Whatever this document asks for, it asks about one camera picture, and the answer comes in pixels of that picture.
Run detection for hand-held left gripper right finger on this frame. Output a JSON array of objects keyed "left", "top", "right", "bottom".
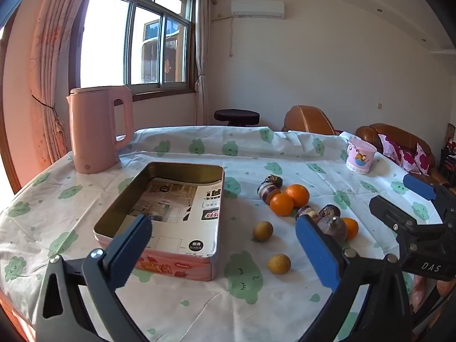
[{"left": 295, "top": 215, "right": 414, "bottom": 342}]

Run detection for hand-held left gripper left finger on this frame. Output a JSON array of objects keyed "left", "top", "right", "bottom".
[{"left": 32, "top": 214, "right": 154, "bottom": 342}]

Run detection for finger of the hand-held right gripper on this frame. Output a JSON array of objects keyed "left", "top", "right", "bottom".
[
  {"left": 369, "top": 195, "right": 456, "bottom": 257},
  {"left": 403, "top": 174, "right": 456, "bottom": 223}
]

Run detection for large dull purple mangosteen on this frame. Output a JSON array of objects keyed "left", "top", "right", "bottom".
[{"left": 317, "top": 216, "right": 348, "bottom": 243}]

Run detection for tan round fruit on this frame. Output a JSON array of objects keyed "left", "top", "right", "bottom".
[
  {"left": 253, "top": 221, "right": 274, "bottom": 242},
  {"left": 268, "top": 253, "right": 292, "bottom": 275}
]

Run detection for orange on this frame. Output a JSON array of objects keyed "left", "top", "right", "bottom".
[
  {"left": 285, "top": 184, "right": 310, "bottom": 209},
  {"left": 344, "top": 217, "right": 359, "bottom": 240},
  {"left": 270, "top": 192, "right": 294, "bottom": 217}
]

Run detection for pink cardboard box tray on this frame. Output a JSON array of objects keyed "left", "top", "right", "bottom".
[{"left": 93, "top": 161, "right": 226, "bottom": 282}]

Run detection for brownish mangosteen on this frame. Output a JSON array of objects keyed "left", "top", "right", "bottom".
[{"left": 257, "top": 181, "right": 281, "bottom": 205}]

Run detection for floral cushion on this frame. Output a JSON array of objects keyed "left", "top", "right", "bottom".
[
  {"left": 401, "top": 142, "right": 431, "bottom": 175},
  {"left": 378, "top": 133, "right": 405, "bottom": 166}
]

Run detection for dark cluttered cabinet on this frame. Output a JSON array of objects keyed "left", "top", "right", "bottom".
[{"left": 440, "top": 123, "right": 456, "bottom": 186}]

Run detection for printed paper lining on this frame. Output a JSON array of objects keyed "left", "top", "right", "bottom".
[{"left": 128, "top": 176, "right": 222, "bottom": 257}]

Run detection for pink printed cup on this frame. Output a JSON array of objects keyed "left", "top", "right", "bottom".
[{"left": 345, "top": 140, "right": 377, "bottom": 175}]

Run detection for brown leather sofa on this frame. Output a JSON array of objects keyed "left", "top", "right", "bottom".
[{"left": 355, "top": 123, "right": 446, "bottom": 186}]

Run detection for pink electric kettle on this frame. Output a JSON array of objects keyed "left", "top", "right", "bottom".
[{"left": 66, "top": 85, "right": 135, "bottom": 174}]

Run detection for dark round stool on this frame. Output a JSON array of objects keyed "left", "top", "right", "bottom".
[{"left": 214, "top": 109, "right": 260, "bottom": 127}]

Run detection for pink floral curtain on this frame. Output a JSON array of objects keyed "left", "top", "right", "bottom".
[{"left": 28, "top": 0, "right": 97, "bottom": 164}]

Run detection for sliding glass window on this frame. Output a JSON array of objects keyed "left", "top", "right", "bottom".
[{"left": 69, "top": 0, "right": 198, "bottom": 97}]

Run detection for beige curtain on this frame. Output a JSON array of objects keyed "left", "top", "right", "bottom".
[{"left": 189, "top": 0, "right": 218, "bottom": 126}]

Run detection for white air conditioner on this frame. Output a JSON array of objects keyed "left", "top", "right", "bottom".
[{"left": 231, "top": 1, "right": 286, "bottom": 19}]

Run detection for air conditioner cable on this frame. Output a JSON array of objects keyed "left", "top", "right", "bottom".
[{"left": 228, "top": 16, "right": 236, "bottom": 58}]

